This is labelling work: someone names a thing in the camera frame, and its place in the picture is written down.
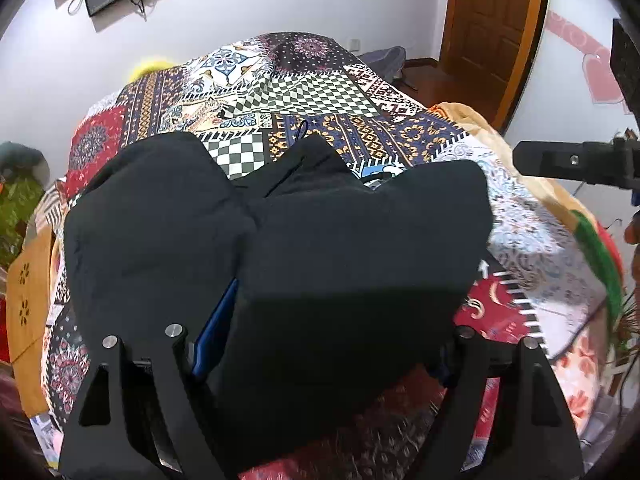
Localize black zip hoodie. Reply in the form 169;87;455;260
64;132;492;474

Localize person's right hand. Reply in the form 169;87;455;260
624;211;640;245

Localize patchwork patterned bedspread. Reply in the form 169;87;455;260
46;32;622;479

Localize bamboo lap desk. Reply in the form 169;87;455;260
6;226;53;418

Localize wooden door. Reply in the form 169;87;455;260
439;0;548;132

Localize grey backpack on floor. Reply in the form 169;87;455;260
359;46;406;84

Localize green patterned storage box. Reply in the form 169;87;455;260
0;174;43;269

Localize dark grey cushion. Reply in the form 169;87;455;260
0;141;50;188

